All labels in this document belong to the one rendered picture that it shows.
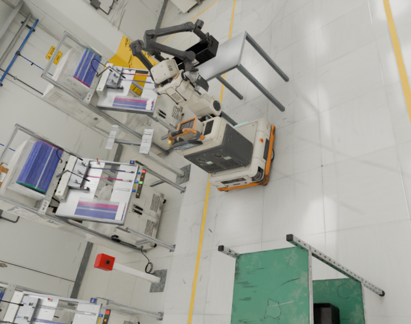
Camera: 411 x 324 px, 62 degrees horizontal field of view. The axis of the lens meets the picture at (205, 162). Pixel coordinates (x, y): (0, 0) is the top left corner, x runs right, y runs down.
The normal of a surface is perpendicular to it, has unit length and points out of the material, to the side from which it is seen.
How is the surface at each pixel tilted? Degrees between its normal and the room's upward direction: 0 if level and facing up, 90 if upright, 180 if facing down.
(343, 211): 0
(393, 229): 0
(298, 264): 0
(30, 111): 90
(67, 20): 90
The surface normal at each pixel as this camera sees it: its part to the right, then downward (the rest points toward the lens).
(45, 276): 0.72, -0.28
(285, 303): -0.68, -0.45
